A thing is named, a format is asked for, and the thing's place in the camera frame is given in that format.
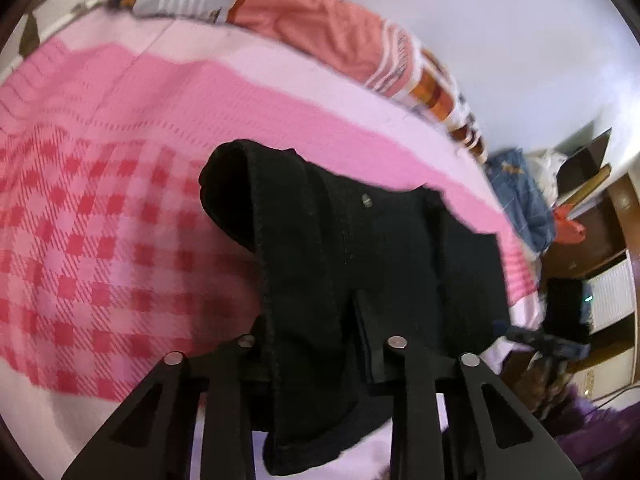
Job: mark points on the red cloth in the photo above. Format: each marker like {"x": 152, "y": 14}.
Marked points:
{"x": 570, "y": 225}

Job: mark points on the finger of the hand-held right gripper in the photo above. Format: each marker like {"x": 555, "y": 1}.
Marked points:
{"x": 525, "y": 335}

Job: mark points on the black pants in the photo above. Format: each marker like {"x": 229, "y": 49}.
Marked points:
{"x": 350, "y": 260}

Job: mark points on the floral pillow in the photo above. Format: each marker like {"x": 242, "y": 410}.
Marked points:
{"x": 60, "y": 5}

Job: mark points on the rolled salmon striped quilt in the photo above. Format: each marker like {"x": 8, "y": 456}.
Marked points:
{"x": 310, "y": 25}

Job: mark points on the pink checked bedsheet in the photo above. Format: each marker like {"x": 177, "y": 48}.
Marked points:
{"x": 125, "y": 160}

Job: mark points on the wooden cabinet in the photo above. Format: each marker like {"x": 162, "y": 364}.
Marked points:
{"x": 600, "y": 230}

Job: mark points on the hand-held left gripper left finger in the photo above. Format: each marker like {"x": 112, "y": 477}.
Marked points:
{"x": 235, "y": 360}

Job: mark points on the white slatted panel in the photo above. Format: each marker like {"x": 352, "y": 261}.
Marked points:
{"x": 612, "y": 290}

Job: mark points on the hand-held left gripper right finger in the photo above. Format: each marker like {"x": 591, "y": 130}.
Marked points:
{"x": 400, "y": 360}

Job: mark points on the purple cloth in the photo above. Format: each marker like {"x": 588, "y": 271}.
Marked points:
{"x": 600, "y": 435}

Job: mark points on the blue denim garment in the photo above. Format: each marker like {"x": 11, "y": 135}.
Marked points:
{"x": 525, "y": 200}

